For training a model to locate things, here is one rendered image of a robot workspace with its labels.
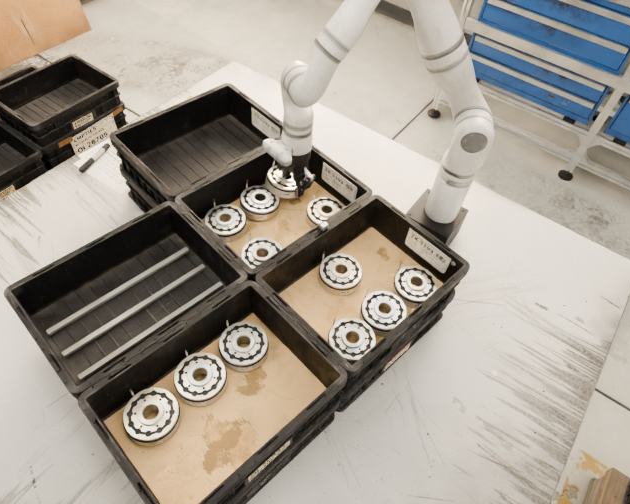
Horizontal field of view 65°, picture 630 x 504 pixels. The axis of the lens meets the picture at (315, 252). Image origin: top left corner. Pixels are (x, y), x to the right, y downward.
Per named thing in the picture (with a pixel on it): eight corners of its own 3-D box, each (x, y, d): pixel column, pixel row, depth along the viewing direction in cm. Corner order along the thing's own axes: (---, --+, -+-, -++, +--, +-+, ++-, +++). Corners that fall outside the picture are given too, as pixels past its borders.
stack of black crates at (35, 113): (100, 137, 246) (72, 52, 210) (142, 164, 236) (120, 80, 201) (27, 180, 224) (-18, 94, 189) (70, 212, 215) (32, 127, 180)
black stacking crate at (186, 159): (230, 115, 158) (228, 83, 149) (293, 164, 146) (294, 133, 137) (117, 168, 140) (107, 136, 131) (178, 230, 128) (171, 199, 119)
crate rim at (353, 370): (374, 198, 126) (376, 192, 125) (470, 271, 114) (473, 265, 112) (251, 283, 108) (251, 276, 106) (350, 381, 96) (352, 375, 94)
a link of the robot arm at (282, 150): (260, 147, 119) (260, 126, 114) (295, 129, 124) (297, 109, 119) (284, 168, 115) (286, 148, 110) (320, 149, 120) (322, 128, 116)
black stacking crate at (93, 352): (178, 231, 127) (171, 200, 118) (251, 306, 115) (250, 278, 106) (24, 320, 109) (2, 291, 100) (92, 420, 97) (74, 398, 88)
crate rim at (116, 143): (229, 88, 151) (228, 81, 149) (295, 138, 139) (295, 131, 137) (108, 141, 132) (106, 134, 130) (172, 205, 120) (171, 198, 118)
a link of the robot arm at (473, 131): (501, 130, 111) (476, 185, 125) (499, 105, 117) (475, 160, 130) (460, 124, 111) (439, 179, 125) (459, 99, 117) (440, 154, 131)
